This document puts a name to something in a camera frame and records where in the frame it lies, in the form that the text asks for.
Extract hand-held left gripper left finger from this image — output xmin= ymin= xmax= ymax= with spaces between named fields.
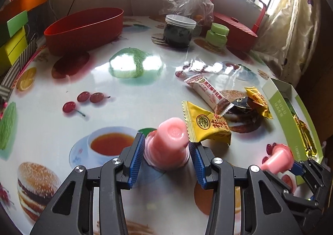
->
xmin=30 ymin=132 xmax=146 ymax=235

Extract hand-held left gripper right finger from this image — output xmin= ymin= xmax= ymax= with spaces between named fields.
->
xmin=189 ymin=144 xmax=303 ymax=235

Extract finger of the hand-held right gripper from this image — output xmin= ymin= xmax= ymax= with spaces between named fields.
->
xmin=291 ymin=159 xmax=327 ymax=200
xmin=267 ymin=171 xmax=316 ymax=212

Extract pink jelly cup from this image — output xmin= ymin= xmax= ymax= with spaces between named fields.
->
xmin=260 ymin=145 xmax=294 ymax=173
xmin=144 ymin=118 xmax=191 ymax=170

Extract long gold snack packet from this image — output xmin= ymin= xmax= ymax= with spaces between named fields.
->
xmin=293 ymin=114 xmax=318 ymax=156

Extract gold square snack packet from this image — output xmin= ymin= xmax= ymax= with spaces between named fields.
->
xmin=181 ymin=100 xmax=232 ymax=146

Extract green cardboard box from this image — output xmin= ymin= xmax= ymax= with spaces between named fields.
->
xmin=261 ymin=77 xmax=324 ymax=186

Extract white nougat bar packet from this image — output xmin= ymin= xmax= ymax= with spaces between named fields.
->
xmin=184 ymin=74 xmax=235 ymax=116

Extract small gold orange snack packet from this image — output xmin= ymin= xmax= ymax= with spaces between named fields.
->
xmin=243 ymin=86 xmax=273 ymax=120

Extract dark jar with white lid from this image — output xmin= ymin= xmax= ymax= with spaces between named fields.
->
xmin=163 ymin=14 xmax=197 ymax=48

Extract green glass jar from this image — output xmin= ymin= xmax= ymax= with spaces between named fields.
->
xmin=205 ymin=23 xmax=230 ymax=47

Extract red oval tray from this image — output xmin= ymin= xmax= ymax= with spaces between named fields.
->
xmin=44 ymin=7 xmax=124 ymax=56

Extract cream patterned curtain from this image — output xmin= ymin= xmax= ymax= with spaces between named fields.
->
xmin=256 ymin=0 xmax=322 ymax=82

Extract yellow-green box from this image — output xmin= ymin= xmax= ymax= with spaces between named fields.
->
xmin=0 ymin=27 xmax=29 ymax=66

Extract small green box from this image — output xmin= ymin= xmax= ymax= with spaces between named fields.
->
xmin=6 ymin=10 xmax=29 ymax=39

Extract red basket with handle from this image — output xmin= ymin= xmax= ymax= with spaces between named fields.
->
xmin=209 ymin=0 xmax=267 ymax=52

